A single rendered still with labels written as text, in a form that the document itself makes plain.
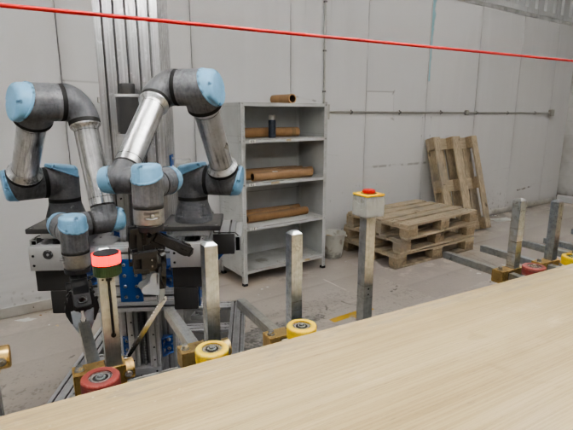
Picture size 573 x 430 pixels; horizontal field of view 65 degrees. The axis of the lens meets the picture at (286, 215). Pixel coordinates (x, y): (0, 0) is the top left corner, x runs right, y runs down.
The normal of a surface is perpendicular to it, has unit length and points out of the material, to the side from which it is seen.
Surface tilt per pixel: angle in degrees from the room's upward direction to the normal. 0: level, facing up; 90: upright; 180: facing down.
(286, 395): 0
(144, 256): 90
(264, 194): 90
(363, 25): 90
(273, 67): 90
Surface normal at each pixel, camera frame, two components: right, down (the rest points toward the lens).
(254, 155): 0.57, 0.18
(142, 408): 0.00, -0.98
